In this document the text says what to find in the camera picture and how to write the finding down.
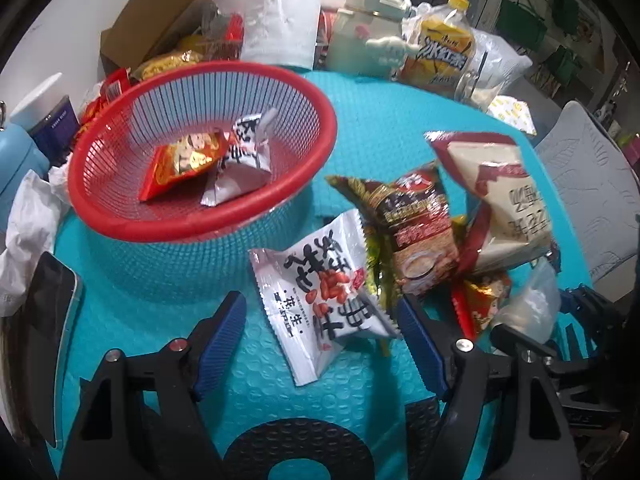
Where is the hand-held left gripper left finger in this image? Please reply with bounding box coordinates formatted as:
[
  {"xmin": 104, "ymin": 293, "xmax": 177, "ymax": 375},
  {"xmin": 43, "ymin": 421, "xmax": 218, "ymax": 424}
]
[{"xmin": 60, "ymin": 290, "xmax": 248, "ymax": 480}]

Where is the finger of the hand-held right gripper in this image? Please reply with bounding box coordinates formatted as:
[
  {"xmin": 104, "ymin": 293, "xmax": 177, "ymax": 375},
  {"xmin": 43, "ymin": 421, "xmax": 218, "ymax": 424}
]
[
  {"xmin": 561, "ymin": 284, "xmax": 627, "ymax": 342},
  {"xmin": 490, "ymin": 324, "xmax": 563, "ymax": 361}
]

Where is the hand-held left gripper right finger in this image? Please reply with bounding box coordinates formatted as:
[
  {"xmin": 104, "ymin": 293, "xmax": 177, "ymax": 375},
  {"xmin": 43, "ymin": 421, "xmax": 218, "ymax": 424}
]
[{"xmin": 397, "ymin": 294, "xmax": 583, "ymax": 480}]

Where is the clear plastic packet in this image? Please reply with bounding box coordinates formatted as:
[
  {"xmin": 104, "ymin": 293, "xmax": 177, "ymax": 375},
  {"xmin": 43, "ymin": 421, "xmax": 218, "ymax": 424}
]
[{"xmin": 492, "ymin": 260, "xmax": 561, "ymax": 341}]

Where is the white peanut snack packet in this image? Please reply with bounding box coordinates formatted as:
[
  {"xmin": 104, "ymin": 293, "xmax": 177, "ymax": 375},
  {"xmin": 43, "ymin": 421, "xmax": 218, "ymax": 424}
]
[{"xmin": 249, "ymin": 209, "xmax": 401, "ymax": 387}]

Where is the brown cereal packet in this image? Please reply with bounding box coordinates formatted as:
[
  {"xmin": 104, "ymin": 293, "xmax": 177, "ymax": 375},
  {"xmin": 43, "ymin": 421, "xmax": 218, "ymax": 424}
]
[{"xmin": 326, "ymin": 160, "xmax": 463, "ymax": 311}]

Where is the red plastic mesh basket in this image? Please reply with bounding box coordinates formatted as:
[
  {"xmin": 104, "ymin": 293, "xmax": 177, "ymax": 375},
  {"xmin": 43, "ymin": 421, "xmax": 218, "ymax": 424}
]
[{"xmin": 67, "ymin": 60, "xmax": 338, "ymax": 246}]

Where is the small red snack packet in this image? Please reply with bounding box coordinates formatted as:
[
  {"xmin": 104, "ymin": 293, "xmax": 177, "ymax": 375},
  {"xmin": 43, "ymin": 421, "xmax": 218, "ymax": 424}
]
[{"xmin": 452, "ymin": 270, "xmax": 513, "ymax": 341}]

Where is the grey leaf-pattern cushion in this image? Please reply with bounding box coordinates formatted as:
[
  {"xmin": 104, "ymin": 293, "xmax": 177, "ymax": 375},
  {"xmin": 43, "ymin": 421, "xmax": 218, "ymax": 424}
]
[{"xmin": 532, "ymin": 100, "xmax": 640, "ymax": 286}]

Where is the white and maroon snack bag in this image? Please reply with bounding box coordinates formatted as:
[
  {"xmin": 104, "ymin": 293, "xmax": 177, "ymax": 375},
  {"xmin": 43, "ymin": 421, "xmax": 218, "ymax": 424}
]
[{"xmin": 424, "ymin": 131, "xmax": 556, "ymax": 276}]

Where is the white black-print snack packet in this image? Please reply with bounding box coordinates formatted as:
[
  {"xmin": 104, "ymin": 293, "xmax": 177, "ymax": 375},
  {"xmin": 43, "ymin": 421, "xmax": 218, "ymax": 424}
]
[{"xmin": 200, "ymin": 107, "xmax": 278, "ymax": 207}]

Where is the black smartphone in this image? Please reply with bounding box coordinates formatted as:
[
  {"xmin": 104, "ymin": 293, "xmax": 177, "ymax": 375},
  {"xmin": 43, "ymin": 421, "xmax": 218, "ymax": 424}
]
[{"xmin": 10, "ymin": 251, "xmax": 83, "ymax": 448}]

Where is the red and yellow snack packet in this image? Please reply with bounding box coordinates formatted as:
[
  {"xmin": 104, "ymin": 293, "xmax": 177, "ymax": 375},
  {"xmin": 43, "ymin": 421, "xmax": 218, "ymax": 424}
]
[{"xmin": 139, "ymin": 129, "xmax": 228, "ymax": 202}]

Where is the yellow smiley print paper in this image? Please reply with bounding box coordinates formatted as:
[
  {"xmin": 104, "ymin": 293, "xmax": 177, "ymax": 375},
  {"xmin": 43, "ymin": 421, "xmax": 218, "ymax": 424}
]
[{"xmin": 487, "ymin": 95, "xmax": 538, "ymax": 136}]

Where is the teal bubble mat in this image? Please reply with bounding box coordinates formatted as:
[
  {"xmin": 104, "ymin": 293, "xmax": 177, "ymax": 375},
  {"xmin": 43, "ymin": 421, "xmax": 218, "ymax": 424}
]
[{"xmin": 50, "ymin": 67, "xmax": 596, "ymax": 480}]

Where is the white crumpled tissue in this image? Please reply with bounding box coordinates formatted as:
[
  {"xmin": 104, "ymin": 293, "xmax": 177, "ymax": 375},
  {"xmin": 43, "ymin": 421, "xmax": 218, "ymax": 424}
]
[{"xmin": 0, "ymin": 167, "xmax": 71, "ymax": 318}]

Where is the green bag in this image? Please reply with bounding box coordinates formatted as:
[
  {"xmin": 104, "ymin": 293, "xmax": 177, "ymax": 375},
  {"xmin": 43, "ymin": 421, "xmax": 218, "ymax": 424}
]
[
  {"xmin": 500, "ymin": 0, "xmax": 548, "ymax": 53},
  {"xmin": 550, "ymin": 0, "xmax": 581, "ymax": 36},
  {"xmin": 542, "ymin": 45, "xmax": 583, "ymax": 86}
]

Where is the glass mug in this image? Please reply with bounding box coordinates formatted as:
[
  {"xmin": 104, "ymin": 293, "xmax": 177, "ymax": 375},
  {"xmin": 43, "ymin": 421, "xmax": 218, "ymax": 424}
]
[{"xmin": 452, "ymin": 50, "xmax": 506, "ymax": 111}]

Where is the clear bubble wrap bag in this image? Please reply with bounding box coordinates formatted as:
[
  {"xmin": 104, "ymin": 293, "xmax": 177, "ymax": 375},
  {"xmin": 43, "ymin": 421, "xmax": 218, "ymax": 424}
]
[{"xmin": 470, "ymin": 27, "xmax": 533, "ymax": 98}]

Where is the dark blue box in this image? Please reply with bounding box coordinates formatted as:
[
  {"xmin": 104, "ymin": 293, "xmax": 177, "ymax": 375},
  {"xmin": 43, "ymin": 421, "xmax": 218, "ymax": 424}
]
[{"xmin": 27, "ymin": 95, "xmax": 83, "ymax": 166}]

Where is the light blue bottle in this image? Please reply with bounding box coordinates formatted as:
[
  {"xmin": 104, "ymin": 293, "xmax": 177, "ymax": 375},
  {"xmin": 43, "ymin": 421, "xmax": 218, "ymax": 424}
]
[{"xmin": 0, "ymin": 102, "xmax": 51, "ymax": 233}]

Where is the yellow noodle snack packet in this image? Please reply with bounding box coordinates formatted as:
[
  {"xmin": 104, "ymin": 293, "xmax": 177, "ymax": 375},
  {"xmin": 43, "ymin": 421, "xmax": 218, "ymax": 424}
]
[{"xmin": 132, "ymin": 50, "xmax": 206, "ymax": 81}]

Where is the yellow iced tea bottle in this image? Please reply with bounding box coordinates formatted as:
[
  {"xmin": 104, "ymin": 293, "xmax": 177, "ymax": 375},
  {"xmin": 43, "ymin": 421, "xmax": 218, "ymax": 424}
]
[{"xmin": 397, "ymin": 0, "xmax": 478, "ymax": 96}]

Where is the white plush dog charm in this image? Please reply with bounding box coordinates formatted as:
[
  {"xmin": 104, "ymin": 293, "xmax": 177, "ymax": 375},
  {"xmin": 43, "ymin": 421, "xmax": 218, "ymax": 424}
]
[{"xmin": 362, "ymin": 35, "xmax": 423, "ymax": 73}]

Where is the cream kettle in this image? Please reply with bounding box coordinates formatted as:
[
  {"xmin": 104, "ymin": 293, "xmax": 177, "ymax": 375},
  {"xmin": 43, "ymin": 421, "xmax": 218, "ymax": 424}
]
[{"xmin": 325, "ymin": 0, "xmax": 416, "ymax": 81}]

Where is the red and silver snack packet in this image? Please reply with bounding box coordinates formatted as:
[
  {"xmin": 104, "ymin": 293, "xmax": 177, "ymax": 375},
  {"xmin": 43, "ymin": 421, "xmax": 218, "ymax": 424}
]
[{"xmin": 202, "ymin": 2, "xmax": 246, "ymax": 61}]

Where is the white padded mailer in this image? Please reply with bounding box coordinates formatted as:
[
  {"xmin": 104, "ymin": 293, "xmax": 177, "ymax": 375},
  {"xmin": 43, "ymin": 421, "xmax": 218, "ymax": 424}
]
[{"xmin": 240, "ymin": 0, "xmax": 323, "ymax": 73}]

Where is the cardboard box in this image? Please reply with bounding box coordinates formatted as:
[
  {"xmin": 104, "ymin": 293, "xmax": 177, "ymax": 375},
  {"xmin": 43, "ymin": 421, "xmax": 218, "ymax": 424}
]
[{"xmin": 100, "ymin": 0, "xmax": 273, "ymax": 78}]

